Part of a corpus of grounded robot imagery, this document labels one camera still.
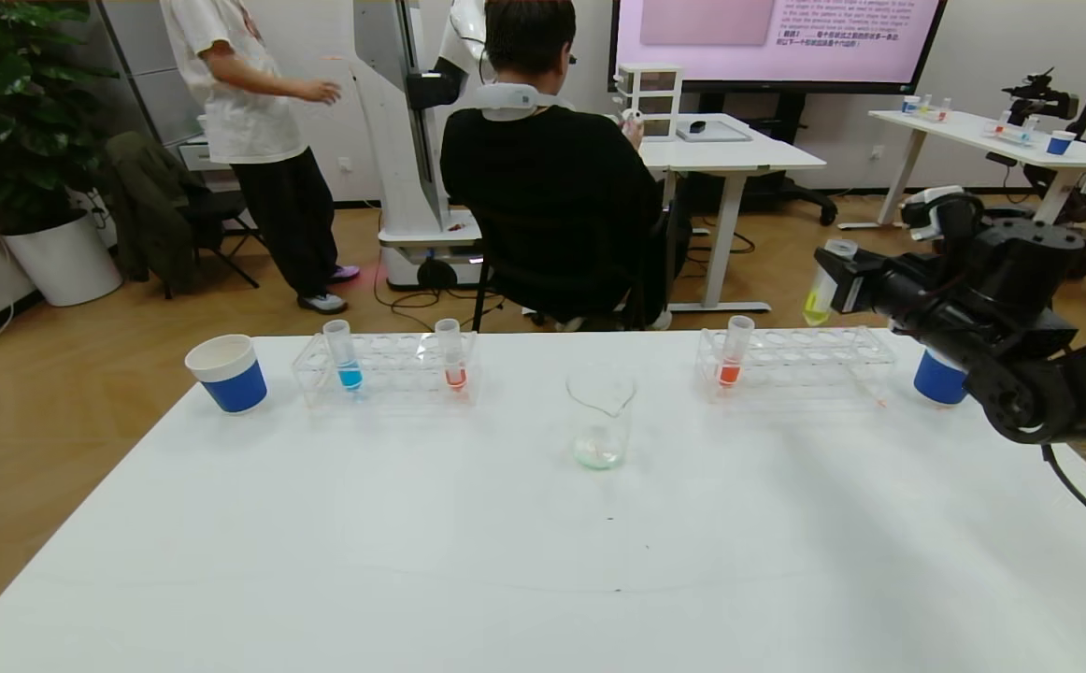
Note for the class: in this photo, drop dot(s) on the standing person white t-shirt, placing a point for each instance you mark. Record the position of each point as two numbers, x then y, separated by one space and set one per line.
244 103

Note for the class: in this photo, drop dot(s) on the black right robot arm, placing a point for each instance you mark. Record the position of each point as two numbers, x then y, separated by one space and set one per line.
1029 308

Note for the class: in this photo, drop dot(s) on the black office chair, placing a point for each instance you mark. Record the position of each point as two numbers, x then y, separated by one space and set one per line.
479 302

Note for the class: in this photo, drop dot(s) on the white desk with drawers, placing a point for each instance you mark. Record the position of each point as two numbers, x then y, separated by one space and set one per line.
739 154

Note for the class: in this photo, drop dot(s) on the black mobile robot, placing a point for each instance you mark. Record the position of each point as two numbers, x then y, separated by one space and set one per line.
1040 93

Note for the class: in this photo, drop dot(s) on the white desktop drawer organiser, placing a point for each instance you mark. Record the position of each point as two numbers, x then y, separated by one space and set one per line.
653 93

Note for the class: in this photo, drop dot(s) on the white neck band device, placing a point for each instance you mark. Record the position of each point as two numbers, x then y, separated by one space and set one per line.
510 98

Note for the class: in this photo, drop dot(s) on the large wall display screen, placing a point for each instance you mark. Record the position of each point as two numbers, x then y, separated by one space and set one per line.
786 51

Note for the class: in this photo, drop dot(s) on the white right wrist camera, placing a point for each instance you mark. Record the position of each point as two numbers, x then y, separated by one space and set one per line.
937 213

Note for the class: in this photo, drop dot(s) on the white plant pot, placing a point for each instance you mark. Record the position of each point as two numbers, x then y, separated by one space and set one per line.
66 264

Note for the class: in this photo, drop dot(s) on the seated person in black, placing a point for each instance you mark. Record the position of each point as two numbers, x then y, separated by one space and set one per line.
552 187

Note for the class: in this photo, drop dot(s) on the yellow pigment test tube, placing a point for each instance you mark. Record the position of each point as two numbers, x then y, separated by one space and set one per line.
820 301

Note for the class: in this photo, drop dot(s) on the white handheld controller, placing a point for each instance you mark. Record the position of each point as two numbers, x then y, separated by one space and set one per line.
630 117

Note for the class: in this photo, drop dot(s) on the white robot tower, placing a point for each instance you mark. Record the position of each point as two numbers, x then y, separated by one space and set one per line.
403 140

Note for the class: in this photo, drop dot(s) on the orange pigment test tube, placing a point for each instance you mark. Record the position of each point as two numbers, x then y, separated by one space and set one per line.
454 374
729 372

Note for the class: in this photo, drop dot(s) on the green leafy plant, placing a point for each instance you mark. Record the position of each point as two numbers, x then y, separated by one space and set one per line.
10 93

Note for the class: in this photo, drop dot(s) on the blue white paper cup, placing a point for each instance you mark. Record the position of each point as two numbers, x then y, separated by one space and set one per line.
935 381
235 385

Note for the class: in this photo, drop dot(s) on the clear acrylic test tube rack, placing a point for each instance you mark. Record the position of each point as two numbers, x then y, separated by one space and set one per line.
786 369
403 374

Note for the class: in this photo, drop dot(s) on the white desk with test tubes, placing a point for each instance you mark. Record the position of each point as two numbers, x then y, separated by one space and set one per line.
973 131

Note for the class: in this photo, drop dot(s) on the grey tablet pad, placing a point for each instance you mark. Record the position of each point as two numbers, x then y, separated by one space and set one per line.
716 134

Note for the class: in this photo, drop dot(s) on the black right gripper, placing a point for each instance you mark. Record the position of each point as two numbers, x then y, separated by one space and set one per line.
848 282

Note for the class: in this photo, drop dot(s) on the blue pigment test tube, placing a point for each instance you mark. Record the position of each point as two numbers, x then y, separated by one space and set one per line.
349 370

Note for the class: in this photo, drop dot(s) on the black display stand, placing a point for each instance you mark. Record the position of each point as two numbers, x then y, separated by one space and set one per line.
786 192

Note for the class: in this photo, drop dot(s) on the black folding chair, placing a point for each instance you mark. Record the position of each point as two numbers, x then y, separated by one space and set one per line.
221 210

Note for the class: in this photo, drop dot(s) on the white drawer cabinet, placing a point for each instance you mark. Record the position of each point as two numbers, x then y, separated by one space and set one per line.
190 154

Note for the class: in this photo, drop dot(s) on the small test tube rack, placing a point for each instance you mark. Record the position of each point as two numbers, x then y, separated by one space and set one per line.
934 110
1012 131

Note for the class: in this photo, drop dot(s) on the olive green jacket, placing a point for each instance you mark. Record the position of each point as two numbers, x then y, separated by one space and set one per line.
141 206

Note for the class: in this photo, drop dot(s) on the clear glass beaker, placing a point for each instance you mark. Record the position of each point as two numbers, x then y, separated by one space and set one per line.
599 451

